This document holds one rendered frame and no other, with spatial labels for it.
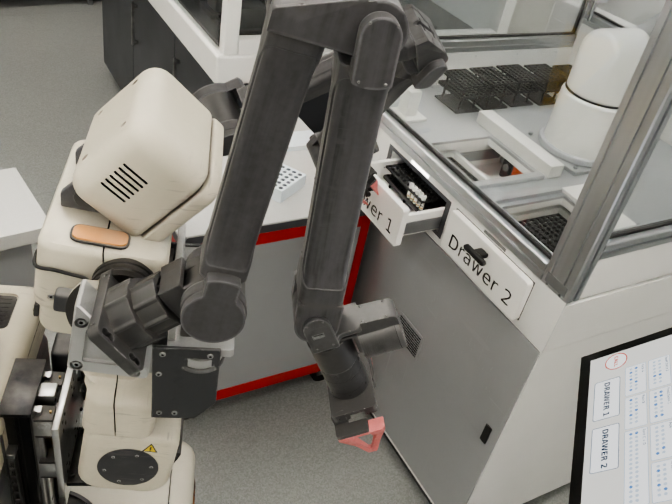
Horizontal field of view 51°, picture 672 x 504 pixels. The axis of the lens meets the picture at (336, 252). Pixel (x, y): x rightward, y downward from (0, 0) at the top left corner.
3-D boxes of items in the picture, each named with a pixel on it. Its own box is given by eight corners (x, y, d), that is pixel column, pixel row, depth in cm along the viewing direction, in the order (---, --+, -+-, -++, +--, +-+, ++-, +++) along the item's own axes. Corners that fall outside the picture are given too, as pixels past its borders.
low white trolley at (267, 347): (171, 435, 217) (179, 238, 171) (117, 304, 257) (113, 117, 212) (335, 386, 244) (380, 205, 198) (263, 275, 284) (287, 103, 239)
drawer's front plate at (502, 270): (512, 321, 158) (528, 284, 152) (439, 245, 177) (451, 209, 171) (518, 319, 159) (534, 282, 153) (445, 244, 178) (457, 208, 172)
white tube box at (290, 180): (280, 203, 191) (281, 191, 188) (254, 191, 193) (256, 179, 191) (304, 185, 200) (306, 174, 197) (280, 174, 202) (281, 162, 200)
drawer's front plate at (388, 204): (394, 247, 173) (404, 210, 167) (338, 184, 192) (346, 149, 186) (400, 246, 174) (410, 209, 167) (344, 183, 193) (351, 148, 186)
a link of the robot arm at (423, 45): (426, -17, 116) (451, 34, 114) (428, 24, 129) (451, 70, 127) (182, 95, 119) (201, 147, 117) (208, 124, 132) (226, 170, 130)
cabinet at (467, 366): (447, 552, 201) (544, 357, 153) (293, 315, 268) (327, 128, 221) (665, 451, 246) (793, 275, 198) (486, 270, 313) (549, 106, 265)
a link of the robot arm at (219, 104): (170, 112, 119) (180, 140, 118) (221, 84, 117) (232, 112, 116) (195, 128, 128) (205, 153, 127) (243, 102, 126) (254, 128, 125)
